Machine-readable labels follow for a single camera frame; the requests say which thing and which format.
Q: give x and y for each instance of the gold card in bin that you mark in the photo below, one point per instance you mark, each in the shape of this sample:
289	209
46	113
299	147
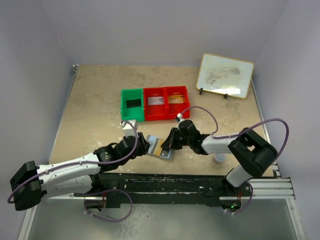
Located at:
176	99

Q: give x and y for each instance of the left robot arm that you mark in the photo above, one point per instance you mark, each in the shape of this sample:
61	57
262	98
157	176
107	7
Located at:
32	182

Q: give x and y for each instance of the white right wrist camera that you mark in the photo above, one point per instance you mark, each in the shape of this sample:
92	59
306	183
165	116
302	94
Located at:
179	117

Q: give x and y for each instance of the green bin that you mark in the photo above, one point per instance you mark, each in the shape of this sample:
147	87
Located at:
136	113

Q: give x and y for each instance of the yellow framed whiteboard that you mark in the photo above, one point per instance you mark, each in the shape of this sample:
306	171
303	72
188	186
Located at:
225	75

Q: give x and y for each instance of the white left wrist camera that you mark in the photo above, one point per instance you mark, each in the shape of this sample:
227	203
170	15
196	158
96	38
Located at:
129	127

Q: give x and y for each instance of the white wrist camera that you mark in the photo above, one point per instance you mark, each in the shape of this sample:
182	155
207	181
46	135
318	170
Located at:
179	117
129	127

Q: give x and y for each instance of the black card in bin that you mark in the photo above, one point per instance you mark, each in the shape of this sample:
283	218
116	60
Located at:
134	103

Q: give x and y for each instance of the silver card in bin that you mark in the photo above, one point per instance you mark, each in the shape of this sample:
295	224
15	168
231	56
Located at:
155	100

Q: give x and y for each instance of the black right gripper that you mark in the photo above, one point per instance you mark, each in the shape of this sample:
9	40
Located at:
170	142

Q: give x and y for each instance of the grey leather card holder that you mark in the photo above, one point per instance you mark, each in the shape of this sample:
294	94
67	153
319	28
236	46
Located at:
166	154

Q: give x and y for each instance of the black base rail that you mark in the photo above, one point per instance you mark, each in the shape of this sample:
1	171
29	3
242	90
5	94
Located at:
164	189

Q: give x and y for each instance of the small clear cup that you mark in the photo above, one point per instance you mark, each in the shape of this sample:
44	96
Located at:
219	158

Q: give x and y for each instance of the black whiteboard stand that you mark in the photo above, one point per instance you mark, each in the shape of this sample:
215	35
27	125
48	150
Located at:
201	90

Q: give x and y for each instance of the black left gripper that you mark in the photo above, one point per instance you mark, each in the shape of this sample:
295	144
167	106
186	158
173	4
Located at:
143	148

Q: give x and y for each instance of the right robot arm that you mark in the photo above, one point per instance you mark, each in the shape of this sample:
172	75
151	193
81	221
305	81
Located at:
253	153

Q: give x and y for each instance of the red bin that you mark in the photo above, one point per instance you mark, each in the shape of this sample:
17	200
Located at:
174	109
154	112

